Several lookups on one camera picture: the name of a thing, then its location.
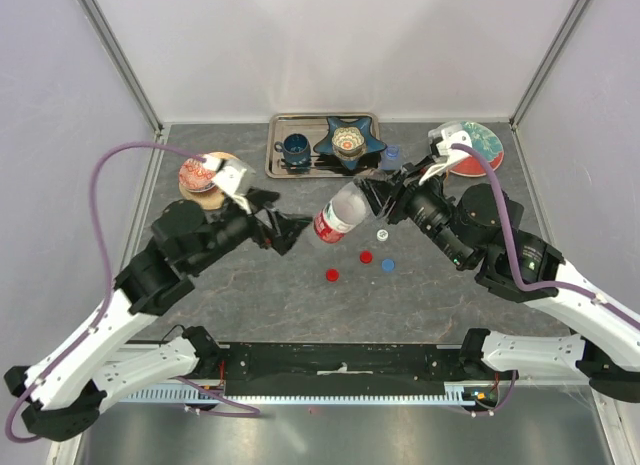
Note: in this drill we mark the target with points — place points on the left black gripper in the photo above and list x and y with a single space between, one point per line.
283 233

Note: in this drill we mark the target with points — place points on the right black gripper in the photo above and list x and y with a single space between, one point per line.
409 188

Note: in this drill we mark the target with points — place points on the red cap water bottle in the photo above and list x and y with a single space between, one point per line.
347 209

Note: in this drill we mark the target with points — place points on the blue cap water bottle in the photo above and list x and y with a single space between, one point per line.
391 159

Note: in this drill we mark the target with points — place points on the white tea bottle cap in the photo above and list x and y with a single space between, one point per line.
382 235

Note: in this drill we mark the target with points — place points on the red bottle cap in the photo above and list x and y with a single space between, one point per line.
366 257
332 275

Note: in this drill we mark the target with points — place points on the blue bottle cap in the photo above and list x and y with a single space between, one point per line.
388 265

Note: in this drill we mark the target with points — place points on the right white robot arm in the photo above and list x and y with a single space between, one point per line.
480 231

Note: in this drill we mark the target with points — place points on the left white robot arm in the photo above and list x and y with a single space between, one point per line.
66 392

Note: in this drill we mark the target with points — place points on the small patterned bowl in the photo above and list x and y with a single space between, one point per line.
348 143

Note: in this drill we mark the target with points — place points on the tan wooden plate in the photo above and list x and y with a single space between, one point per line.
210 200

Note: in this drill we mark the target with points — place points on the blue teacup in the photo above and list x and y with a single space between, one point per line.
295 149

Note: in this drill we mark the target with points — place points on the red patterned bowl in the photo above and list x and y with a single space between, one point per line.
195 178

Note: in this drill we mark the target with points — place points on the red teal floral plate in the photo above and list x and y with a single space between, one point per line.
484 141

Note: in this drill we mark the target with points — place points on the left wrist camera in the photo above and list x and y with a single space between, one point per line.
233 177

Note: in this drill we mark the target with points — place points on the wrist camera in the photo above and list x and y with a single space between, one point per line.
449 145
233 177

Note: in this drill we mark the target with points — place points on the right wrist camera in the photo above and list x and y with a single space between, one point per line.
449 145

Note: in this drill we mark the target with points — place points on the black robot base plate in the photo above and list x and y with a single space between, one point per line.
254 368

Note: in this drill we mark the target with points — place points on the slotted cable duct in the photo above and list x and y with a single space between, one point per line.
177 393

